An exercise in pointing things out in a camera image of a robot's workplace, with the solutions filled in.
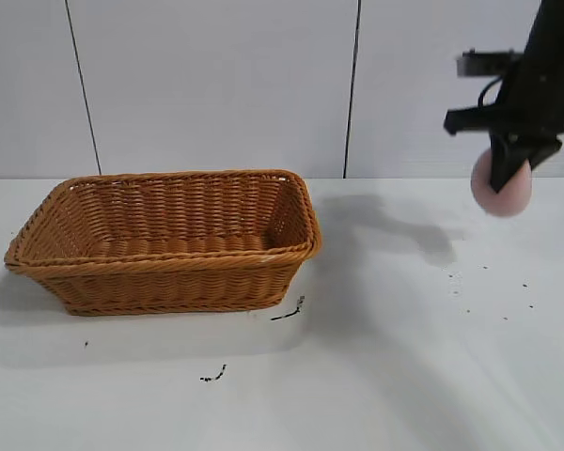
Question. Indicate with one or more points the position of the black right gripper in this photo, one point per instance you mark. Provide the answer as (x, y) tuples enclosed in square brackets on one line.
[(531, 110)]

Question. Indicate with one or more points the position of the pink peach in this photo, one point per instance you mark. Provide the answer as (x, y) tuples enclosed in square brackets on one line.
[(511, 202)]

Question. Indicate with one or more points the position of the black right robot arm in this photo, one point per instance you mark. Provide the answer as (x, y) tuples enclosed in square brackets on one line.
[(554, 33)]

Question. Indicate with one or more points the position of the brown woven wicker basket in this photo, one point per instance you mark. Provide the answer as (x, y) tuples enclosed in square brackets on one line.
[(169, 282)]

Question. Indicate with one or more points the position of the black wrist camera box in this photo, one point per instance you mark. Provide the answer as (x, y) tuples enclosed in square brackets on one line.
[(486, 62)]

